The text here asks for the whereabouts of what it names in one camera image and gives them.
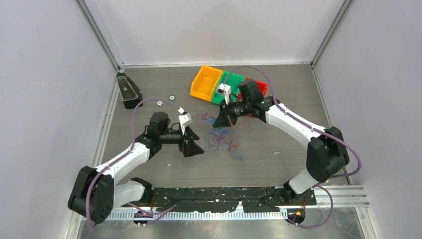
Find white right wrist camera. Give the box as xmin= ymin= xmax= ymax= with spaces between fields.
xmin=216 ymin=83 xmax=231 ymax=105

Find red blue purple cables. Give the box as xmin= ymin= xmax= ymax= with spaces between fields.
xmin=201 ymin=112 xmax=245 ymax=161

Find red plastic bin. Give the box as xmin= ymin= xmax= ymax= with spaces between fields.
xmin=237 ymin=77 xmax=268 ymax=98

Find perforated metal cable rail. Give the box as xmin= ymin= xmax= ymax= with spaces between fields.
xmin=106 ymin=209 xmax=288 ymax=221

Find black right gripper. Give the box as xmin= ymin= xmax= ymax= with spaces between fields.
xmin=214 ymin=97 xmax=251 ymax=128

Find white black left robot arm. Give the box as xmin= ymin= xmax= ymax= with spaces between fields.
xmin=67 ymin=112 xmax=204 ymax=224

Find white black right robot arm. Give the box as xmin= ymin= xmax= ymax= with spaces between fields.
xmin=213 ymin=79 xmax=349 ymax=205

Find black wedge stand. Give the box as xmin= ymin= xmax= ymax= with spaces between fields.
xmin=116 ymin=73 xmax=143 ymax=110

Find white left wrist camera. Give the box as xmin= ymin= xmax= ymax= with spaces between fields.
xmin=178 ymin=107 xmax=194 ymax=128

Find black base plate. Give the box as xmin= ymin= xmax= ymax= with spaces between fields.
xmin=132 ymin=186 xmax=317 ymax=213

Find yellow plastic bin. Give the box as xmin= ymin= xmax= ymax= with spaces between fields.
xmin=190 ymin=65 xmax=223 ymax=102

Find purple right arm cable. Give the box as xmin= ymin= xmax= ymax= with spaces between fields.
xmin=222 ymin=65 xmax=363 ymax=230

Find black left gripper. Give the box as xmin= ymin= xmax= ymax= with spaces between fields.
xmin=159 ymin=124 xmax=204 ymax=156

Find green plastic bin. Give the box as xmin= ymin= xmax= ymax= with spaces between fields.
xmin=211 ymin=71 xmax=245 ymax=105

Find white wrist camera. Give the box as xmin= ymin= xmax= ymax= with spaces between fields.
xmin=216 ymin=83 xmax=231 ymax=105
xmin=178 ymin=107 xmax=194 ymax=128

